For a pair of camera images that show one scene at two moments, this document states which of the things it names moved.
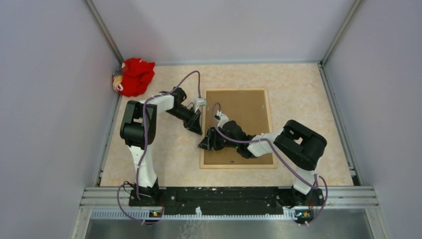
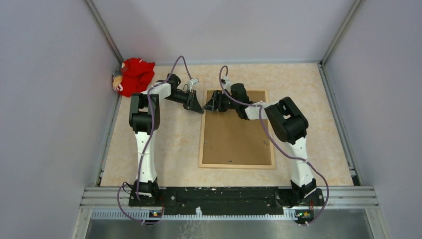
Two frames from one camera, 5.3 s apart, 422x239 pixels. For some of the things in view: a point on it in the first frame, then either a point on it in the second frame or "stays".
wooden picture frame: x=250 y=107 stays
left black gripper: x=193 y=124 → x=194 y=104
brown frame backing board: x=249 y=108 stays
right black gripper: x=210 y=140 → x=215 y=103
